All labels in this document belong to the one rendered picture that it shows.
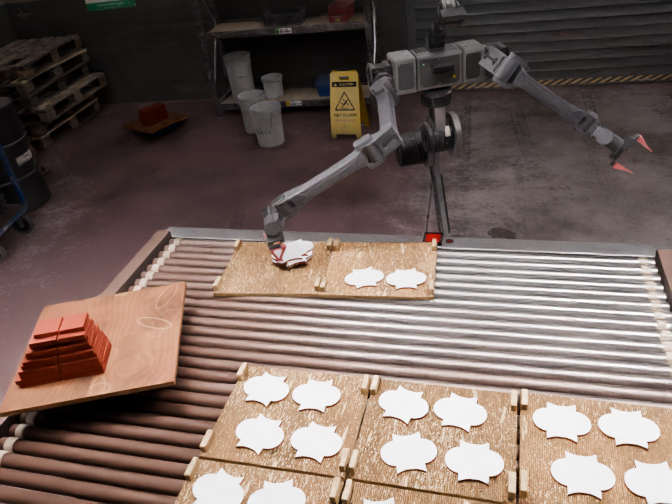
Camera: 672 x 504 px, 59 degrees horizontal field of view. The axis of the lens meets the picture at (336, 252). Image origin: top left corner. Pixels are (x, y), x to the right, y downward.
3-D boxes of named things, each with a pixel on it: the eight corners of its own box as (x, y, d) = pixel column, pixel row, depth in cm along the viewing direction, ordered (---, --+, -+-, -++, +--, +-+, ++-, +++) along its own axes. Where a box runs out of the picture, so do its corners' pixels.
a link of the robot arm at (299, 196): (384, 153, 217) (369, 131, 211) (387, 161, 212) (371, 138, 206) (288, 214, 228) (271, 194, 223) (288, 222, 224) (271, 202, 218)
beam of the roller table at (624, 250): (172, 237, 280) (169, 226, 277) (665, 257, 226) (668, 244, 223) (163, 247, 273) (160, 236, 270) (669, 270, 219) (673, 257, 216)
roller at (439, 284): (153, 270, 254) (150, 261, 251) (662, 300, 204) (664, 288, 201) (148, 277, 250) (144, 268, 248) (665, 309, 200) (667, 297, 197)
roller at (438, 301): (141, 284, 246) (138, 275, 243) (668, 319, 196) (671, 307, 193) (135, 292, 242) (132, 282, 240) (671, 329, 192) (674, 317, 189)
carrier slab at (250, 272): (239, 245, 255) (239, 242, 254) (334, 244, 247) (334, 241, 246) (213, 296, 226) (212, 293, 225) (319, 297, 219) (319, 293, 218)
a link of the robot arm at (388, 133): (407, 149, 209) (393, 127, 203) (374, 167, 214) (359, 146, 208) (399, 94, 243) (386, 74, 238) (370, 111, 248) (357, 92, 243)
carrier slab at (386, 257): (336, 245, 247) (336, 241, 246) (437, 245, 238) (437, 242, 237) (319, 297, 218) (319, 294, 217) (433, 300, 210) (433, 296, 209)
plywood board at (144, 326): (45, 310, 213) (43, 306, 212) (186, 285, 216) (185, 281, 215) (0, 417, 171) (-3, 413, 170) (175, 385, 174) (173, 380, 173)
